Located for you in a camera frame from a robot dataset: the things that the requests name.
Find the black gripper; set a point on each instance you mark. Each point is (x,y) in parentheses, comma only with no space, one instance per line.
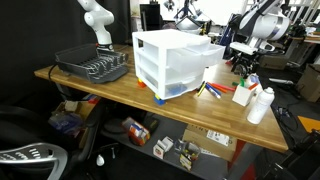
(250,61)

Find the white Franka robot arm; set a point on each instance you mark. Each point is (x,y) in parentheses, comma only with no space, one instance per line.
(100,20)

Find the green marker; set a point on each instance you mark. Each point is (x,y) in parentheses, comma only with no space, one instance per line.
(242,82)

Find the white square pencil holder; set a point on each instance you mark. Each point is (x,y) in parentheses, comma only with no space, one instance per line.
(242,96)

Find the red marker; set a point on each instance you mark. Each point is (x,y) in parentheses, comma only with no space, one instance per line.
(227,88)

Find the white and blue marker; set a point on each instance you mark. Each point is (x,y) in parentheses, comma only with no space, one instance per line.
(212,92)

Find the yellow marker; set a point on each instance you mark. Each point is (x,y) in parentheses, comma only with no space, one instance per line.
(201,89)

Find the small red clamp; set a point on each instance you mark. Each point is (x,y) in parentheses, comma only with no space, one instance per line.
(228,62)

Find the low brown cardboard box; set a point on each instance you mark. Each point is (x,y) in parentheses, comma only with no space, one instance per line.
(273,61)

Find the white plastic bottle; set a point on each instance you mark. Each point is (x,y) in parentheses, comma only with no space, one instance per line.
(260,106)

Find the blue metal stand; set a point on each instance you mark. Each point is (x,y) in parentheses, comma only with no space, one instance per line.
(230,36)

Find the tall brown cardboard box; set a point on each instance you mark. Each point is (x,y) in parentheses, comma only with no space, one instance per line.
(310,83)

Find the grey angular background device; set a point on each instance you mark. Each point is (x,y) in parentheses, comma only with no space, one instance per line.
(193,25)

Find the large flat cardboard box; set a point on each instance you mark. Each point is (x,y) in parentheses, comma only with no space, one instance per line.
(213,141)

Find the orange floor mat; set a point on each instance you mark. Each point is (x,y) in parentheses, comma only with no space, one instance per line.
(310,123)

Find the white plastic drawer unit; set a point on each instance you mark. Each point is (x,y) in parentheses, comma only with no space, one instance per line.
(166,60)

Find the blue and yellow toy block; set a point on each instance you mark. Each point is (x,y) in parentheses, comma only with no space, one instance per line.
(159,100)

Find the red table leg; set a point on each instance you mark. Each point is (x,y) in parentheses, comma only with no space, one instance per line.
(245,166)

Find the clear container of coloured items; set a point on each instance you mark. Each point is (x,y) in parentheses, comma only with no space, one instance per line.
(188,154)

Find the orange toy block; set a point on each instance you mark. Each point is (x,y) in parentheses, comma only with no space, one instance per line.
(141,83)

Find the black bag under table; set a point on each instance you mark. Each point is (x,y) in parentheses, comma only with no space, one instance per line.
(151,124)

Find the black computer monitor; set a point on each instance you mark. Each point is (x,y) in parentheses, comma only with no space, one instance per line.
(150,16)

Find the small white open box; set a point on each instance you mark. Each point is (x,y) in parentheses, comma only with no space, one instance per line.
(162,147)

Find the red white orange package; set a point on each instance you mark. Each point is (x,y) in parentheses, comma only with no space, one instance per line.
(136,130)

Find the dark grey dish rack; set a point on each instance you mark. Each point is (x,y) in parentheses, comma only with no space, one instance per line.
(90,65)

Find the small white floor object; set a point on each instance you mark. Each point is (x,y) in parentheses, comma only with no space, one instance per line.
(100,160)

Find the open cardboard box with clutter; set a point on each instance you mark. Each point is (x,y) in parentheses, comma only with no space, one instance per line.
(78,110)

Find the blue plastic bag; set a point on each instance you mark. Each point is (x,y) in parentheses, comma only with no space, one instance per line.
(65,122)

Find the black office chair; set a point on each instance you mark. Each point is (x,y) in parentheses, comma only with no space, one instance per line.
(30,156)

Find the black equipment frame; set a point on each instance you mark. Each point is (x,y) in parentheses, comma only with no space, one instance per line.
(296,160)

